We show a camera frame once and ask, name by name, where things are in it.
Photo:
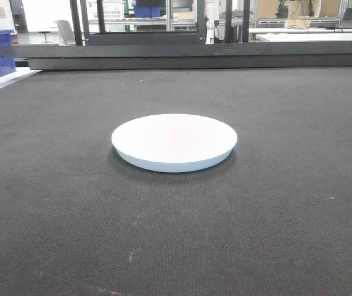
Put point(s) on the black metal frame cart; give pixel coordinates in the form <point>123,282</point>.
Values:
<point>121,23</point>

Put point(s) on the light blue round plate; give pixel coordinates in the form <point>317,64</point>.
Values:
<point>174,142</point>

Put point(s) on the black metal rail bars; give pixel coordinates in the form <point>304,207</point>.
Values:
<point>183,56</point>

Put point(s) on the black fabric table mat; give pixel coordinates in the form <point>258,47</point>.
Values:
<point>274,218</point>

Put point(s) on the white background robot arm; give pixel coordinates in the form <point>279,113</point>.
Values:
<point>212,20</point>

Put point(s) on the grey office chair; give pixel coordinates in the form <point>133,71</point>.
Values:
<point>66,33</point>

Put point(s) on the white background table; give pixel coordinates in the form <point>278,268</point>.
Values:
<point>304,37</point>

